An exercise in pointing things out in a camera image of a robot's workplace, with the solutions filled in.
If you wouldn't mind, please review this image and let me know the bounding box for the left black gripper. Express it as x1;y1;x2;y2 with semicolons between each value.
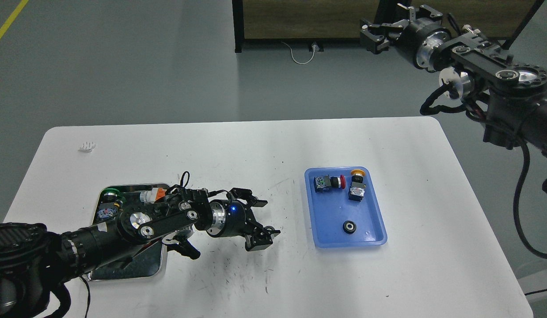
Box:
206;188;281;252

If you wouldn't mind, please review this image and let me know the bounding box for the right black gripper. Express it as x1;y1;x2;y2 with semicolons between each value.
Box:
360;4;452;71

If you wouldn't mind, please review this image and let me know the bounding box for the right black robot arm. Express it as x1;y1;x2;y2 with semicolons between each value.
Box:
360;0;547;260

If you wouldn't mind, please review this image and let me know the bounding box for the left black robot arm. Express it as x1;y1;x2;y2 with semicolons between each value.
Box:
0;171;280;318

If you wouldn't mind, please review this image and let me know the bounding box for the blue plastic tray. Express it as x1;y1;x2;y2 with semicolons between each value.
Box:
304;166;388;248

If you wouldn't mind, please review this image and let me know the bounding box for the right wooden black cabinet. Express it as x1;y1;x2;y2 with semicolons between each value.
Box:
375;0;544;49

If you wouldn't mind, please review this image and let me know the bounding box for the wooden black cabinet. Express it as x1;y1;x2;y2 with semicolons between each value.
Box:
232;0;380;53
375;0;544;49

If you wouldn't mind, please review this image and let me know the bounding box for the stainless steel tray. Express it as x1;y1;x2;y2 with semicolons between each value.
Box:
85;183;169;281

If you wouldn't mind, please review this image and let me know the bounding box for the left wooden black cabinet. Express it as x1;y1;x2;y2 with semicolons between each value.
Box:
232;0;380;53

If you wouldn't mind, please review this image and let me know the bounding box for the small white plastic piece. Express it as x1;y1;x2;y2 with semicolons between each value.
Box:
78;141;96;153

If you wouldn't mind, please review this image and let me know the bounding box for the red push button switch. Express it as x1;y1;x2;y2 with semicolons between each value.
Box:
313;174;346;193

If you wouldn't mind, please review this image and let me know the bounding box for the white cable on floor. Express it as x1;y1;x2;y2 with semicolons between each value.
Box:
281;42;323;65

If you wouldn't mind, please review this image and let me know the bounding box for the orange white switch part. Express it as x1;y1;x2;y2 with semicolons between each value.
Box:
139;187;167;204

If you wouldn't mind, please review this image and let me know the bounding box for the yellow push button switch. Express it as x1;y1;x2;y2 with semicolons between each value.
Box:
348;169;366;202

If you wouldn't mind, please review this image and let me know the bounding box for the green push button switch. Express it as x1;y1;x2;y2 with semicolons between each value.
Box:
95;187;125;221

